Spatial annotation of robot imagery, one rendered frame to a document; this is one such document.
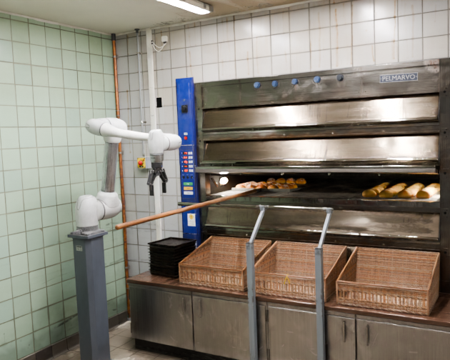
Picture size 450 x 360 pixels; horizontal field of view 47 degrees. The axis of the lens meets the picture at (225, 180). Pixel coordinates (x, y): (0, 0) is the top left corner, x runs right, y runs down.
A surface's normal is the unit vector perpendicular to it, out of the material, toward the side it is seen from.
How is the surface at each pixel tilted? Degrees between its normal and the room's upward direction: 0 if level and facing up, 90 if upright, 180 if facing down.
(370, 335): 90
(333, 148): 70
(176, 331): 90
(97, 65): 90
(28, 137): 90
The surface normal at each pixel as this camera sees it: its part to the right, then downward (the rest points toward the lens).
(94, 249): 0.86, 0.01
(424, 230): -0.48, -0.26
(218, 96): -0.50, 0.10
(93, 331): 0.25, 0.07
